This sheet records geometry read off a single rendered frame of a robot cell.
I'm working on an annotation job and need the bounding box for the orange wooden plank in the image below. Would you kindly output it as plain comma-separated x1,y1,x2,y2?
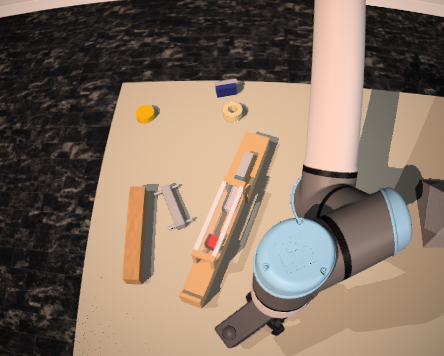
123,186,148,285

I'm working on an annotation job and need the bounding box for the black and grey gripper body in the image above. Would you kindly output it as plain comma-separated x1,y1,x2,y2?
248,297,287,330

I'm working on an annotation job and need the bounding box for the orange short cylinder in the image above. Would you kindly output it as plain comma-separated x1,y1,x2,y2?
136,105,155,124

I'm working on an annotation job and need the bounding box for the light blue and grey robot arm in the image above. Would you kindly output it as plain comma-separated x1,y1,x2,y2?
215,0,412,348

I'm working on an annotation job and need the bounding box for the grey bar with cross pins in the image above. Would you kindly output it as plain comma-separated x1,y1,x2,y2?
154,184,193,230

